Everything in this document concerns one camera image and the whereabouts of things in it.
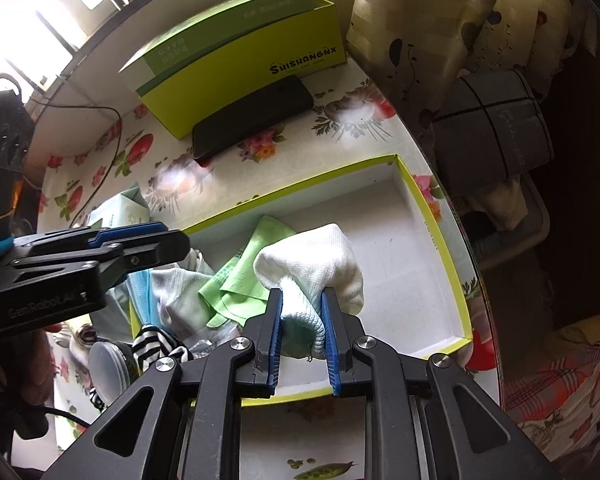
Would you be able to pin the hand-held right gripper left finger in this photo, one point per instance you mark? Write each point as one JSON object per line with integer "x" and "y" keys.
{"x": 275, "y": 330}

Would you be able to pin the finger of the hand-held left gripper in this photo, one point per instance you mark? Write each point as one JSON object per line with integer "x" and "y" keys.
{"x": 150, "y": 255}
{"x": 125, "y": 232}

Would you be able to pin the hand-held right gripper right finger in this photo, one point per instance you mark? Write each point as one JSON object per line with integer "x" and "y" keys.
{"x": 330, "y": 335}

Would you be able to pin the light blue sock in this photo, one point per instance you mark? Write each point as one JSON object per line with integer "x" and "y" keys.
{"x": 142, "y": 295}

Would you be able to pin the white cloth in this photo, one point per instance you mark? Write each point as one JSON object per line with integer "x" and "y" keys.
{"x": 180, "y": 290}

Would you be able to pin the green microfiber cloth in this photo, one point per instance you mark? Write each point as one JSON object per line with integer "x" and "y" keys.
{"x": 240, "y": 285}

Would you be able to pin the white sock with green toe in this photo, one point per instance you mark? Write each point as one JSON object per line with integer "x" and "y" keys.
{"x": 320, "y": 260}

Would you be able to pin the black white striped sock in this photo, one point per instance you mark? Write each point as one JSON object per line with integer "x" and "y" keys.
{"x": 155, "y": 342}

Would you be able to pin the clear round plastic container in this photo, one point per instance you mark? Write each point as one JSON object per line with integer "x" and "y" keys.
{"x": 107, "y": 367}

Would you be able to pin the yellow-green box lid tray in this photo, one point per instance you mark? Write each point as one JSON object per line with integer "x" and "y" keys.
{"x": 405, "y": 260}

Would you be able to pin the wet wipes pack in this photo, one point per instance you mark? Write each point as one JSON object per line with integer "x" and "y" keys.
{"x": 125, "y": 210}

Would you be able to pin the clear plastic wrapper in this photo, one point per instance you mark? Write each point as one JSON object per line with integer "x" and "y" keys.
{"x": 215, "y": 337}

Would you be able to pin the black phone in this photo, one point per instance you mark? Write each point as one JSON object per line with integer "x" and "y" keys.
{"x": 250, "y": 115}

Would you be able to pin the yellow-green shoebox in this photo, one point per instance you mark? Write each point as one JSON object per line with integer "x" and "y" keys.
{"x": 230, "y": 80}

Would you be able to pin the floral plastic tablecloth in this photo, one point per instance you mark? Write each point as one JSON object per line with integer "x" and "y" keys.
{"x": 330, "y": 125}

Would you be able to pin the white and green box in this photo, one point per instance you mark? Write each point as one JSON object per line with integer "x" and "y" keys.
{"x": 205, "y": 35}

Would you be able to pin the red patterned blanket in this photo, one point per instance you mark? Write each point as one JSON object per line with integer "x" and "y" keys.
{"x": 570, "y": 385}

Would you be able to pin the patterned beige curtain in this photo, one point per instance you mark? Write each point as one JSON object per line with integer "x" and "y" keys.
{"x": 430, "y": 10}

